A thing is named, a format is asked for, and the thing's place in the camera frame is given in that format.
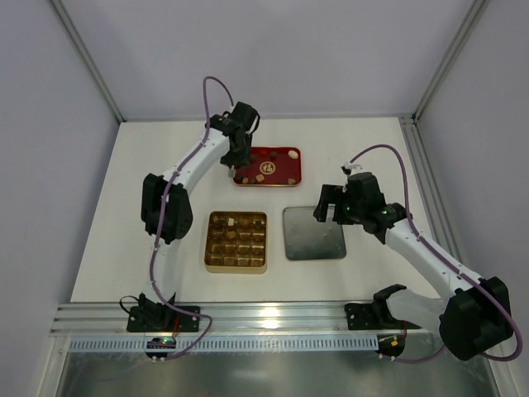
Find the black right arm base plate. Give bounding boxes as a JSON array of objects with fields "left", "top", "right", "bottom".
[{"left": 344, "top": 301, "right": 400, "bottom": 331}]

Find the aluminium frame post left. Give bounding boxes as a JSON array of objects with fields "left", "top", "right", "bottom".
[{"left": 48, "top": 0, "right": 126, "bottom": 124}]

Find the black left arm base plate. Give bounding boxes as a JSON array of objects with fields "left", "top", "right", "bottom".
[{"left": 126, "top": 306, "right": 200, "bottom": 333}]

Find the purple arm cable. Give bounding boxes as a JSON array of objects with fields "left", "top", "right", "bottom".
[
  {"left": 349, "top": 144, "right": 522, "bottom": 364},
  {"left": 118, "top": 75, "right": 236, "bottom": 361}
]

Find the aluminium frame post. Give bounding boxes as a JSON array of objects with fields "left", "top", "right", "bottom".
[
  {"left": 412, "top": 0, "right": 490, "bottom": 123},
  {"left": 48, "top": 0, "right": 126, "bottom": 124}
]

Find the aluminium front rail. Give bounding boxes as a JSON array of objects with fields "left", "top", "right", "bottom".
[{"left": 51, "top": 300, "right": 447, "bottom": 334}]

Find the silver tin lid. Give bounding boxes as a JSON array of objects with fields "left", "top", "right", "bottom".
[{"left": 283, "top": 207, "right": 346, "bottom": 261}]

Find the red chocolate tray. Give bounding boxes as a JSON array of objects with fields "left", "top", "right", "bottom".
[{"left": 232, "top": 146, "right": 303, "bottom": 187}]

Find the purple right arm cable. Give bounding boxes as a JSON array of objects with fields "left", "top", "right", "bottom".
[{"left": 349, "top": 144, "right": 522, "bottom": 364}]

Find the aluminium frame post right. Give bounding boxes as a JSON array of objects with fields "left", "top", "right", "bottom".
[{"left": 412, "top": 0, "right": 490, "bottom": 123}]

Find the gold chocolate tin box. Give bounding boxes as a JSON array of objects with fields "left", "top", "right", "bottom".
[{"left": 204, "top": 211, "right": 268, "bottom": 275}]

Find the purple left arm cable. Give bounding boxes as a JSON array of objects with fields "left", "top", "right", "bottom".
[{"left": 118, "top": 75, "right": 236, "bottom": 361}]

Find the slotted cable duct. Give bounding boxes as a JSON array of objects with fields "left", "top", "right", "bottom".
[{"left": 69, "top": 334, "right": 379, "bottom": 354}]

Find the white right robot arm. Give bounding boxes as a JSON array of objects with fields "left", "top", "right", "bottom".
[{"left": 313, "top": 168, "right": 515, "bottom": 361}]

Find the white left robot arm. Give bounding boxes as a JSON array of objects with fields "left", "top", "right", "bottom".
[{"left": 127, "top": 102, "right": 260, "bottom": 332}]

